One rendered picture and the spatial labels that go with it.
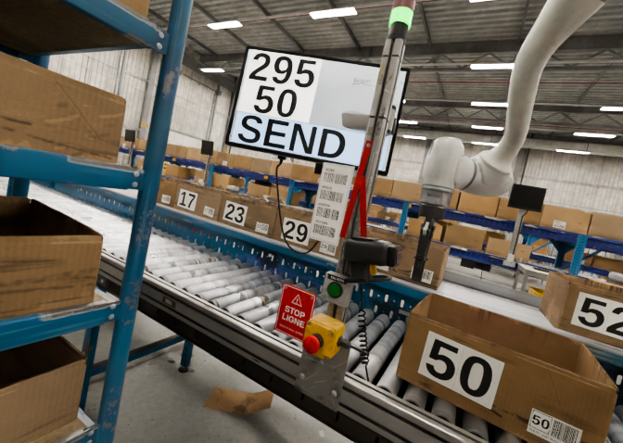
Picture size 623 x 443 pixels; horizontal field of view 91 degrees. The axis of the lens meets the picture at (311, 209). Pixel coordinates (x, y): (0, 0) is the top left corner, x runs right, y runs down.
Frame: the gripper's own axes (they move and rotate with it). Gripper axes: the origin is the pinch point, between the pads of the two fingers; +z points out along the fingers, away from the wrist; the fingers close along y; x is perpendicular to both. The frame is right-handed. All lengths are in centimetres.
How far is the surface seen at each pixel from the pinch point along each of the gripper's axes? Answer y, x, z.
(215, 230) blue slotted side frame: -22, -109, 14
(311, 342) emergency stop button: 41.9, -12.3, 14.4
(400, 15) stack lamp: 31, -12, -61
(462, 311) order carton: -8.3, 14.4, 10.4
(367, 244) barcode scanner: 37.2, -6.5, -8.4
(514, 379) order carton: 21.4, 26.3, 13.2
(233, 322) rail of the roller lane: 31, -43, 25
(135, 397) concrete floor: 5, -114, 100
